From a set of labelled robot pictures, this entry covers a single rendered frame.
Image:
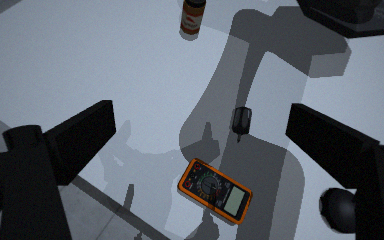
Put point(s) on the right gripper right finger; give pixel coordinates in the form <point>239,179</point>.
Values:
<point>354,159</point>

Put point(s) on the small spice jar with dark lid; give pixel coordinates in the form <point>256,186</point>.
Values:
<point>192,14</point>

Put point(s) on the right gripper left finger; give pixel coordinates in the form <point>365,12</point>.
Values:
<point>36,163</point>

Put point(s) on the orange digital multimeter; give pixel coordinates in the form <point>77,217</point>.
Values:
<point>215,190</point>

